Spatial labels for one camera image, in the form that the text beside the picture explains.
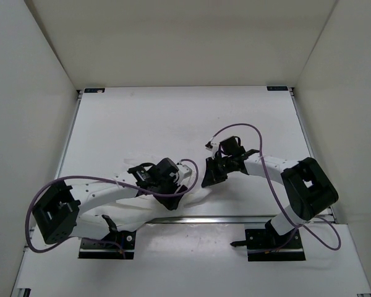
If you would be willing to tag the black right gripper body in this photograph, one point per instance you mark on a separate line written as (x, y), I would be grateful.
(226, 163)

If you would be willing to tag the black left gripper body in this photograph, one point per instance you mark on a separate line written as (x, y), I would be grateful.
(167, 186)

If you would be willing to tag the white pleated skirt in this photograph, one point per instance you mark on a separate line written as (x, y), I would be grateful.
(131, 214)

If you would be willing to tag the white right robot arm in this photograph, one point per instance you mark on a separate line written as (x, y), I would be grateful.
(308, 189)

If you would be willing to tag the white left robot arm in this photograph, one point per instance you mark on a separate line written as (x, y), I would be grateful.
(66, 210)

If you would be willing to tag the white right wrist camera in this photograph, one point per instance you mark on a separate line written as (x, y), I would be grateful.
(212, 146)

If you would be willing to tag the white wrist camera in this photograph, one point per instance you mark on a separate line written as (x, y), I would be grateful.
(183, 172)
(212, 146)

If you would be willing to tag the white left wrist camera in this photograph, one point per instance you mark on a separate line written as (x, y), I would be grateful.
(183, 172)

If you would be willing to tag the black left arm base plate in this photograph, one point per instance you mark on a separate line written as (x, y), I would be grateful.
(119, 246)

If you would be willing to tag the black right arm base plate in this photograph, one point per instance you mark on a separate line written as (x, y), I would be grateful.
(263, 246)

